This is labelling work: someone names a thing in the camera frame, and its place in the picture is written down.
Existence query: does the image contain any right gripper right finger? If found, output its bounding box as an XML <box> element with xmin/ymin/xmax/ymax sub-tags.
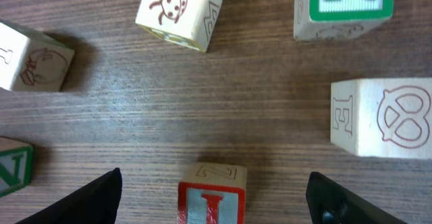
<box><xmin>306</xmin><ymin>171</ymin><xmax>407</xmax><ymax>224</ymax></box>

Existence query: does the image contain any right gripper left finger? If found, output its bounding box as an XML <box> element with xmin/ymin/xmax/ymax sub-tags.
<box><xmin>17</xmin><ymin>168</ymin><xmax>122</xmax><ymax>224</ymax></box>

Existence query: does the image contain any pretzel block red side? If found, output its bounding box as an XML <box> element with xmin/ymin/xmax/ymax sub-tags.
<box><xmin>330</xmin><ymin>78</ymin><xmax>431</xmax><ymax>159</ymax></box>

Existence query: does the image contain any red I block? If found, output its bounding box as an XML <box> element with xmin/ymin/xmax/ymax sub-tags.
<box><xmin>178</xmin><ymin>162</ymin><xmax>247</xmax><ymax>224</ymax></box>

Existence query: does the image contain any red A letter block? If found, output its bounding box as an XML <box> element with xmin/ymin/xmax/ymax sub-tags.
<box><xmin>1</xmin><ymin>20</ymin><xmax>75</xmax><ymax>92</ymax></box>

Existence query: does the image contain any plain wooden block centre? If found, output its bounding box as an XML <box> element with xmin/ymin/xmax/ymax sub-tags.
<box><xmin>0</xmin><ymin>137</ymin><xmax>34</xmax><ymax>197</ymax></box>

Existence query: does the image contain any green N letter block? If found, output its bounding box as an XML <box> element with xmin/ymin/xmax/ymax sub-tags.
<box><xmin>293</xmin><ymin>0</ymin><xmax>394</xmax><ymax>41</ymax></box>

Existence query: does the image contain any yellow-sided ladybug block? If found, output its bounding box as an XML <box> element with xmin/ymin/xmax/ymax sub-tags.
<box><xmin>135</xmin><ymin>0</ymin><xmax>223</xmax><ymax>53</ymax></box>

